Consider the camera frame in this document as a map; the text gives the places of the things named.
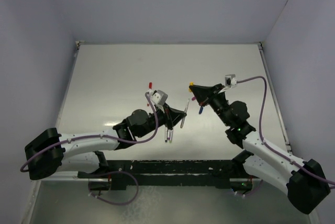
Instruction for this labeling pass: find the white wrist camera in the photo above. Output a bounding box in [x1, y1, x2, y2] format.
[150, 90, 168, 106]
[225, 74, 237, 88]

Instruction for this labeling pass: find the purple tipped white pen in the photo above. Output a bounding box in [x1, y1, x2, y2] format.
[166, 129, 172, 141]

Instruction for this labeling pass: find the green tipped white pen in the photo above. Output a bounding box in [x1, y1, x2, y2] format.
[169, 130, 173, 143]

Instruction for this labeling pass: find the yellow white pen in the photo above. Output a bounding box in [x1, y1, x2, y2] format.
[180, 99, 190, 129]

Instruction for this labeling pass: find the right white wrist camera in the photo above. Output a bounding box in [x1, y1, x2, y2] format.
[225, 74, 237, 88]

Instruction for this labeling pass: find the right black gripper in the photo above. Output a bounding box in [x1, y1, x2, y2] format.
[190, 83, 231, 127]

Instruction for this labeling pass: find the red white pen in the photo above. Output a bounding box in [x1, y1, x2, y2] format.
[147, 89, 153, 107]

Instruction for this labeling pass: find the black tipped white pen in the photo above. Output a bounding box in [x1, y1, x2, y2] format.
[164, 127, 169, 142]

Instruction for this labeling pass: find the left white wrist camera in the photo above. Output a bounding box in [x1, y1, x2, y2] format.
[150, 90, 168, 106]

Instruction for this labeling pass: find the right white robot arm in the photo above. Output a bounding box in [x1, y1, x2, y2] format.
[189, 84, 331, 215]

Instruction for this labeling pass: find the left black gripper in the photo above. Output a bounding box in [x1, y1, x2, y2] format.
[137, 103, 186, 138]

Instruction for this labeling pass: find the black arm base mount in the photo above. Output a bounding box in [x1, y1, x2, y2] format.
[77, 151, 256, 192]

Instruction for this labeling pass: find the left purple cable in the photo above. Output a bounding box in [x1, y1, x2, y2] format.
[20, 92, 160, 205]

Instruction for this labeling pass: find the yellow pen cap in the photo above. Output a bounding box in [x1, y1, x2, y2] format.
[188, 82, 194, 93]

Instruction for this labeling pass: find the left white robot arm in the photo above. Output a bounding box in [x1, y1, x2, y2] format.
[20, 104, 187, 181]

